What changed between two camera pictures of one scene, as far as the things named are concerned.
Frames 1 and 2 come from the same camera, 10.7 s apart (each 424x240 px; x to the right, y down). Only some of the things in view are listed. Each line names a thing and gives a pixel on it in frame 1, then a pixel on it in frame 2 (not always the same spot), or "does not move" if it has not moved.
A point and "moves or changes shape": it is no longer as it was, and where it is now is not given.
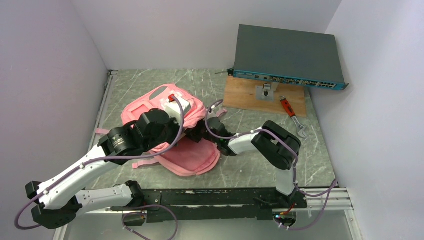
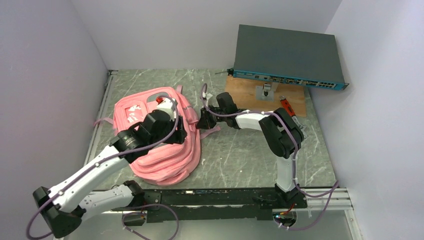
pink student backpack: x=186 y=158 moves or changes shape
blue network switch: x=299 y=57 does not move
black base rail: x=216 y=205 does not move
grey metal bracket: x=265 y=92 does not move
